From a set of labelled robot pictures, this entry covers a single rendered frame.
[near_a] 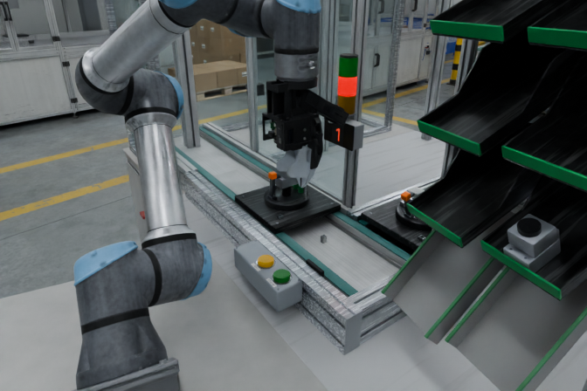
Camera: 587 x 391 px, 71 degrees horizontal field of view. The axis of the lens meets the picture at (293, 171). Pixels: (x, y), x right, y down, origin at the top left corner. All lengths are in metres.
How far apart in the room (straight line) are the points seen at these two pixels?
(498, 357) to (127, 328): 0.63
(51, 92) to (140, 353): 5.45
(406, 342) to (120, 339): 0.59
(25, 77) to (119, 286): 5.30
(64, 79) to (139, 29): 5.37
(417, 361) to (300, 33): 0.70
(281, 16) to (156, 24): 0.20
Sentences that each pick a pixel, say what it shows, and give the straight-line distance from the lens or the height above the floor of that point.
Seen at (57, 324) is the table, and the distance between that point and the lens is 1.16.
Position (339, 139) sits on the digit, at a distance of 1.15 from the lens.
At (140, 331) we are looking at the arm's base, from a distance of 0.82.
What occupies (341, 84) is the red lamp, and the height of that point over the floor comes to 1.34.
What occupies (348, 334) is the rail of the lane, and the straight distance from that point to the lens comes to 0.93.
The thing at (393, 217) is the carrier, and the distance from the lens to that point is 1.22.
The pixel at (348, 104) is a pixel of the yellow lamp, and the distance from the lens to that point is 1.12.
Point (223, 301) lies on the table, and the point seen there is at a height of 0.86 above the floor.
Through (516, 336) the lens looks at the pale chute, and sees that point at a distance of 0.82.
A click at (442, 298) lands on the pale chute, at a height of 1.04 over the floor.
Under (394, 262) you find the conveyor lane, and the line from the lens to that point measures 1.13.
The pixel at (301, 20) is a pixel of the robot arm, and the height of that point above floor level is 1.53.
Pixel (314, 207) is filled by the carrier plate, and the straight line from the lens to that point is 1.24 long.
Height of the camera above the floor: 1.57
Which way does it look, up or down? 24 degrees down
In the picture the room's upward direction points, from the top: straight up
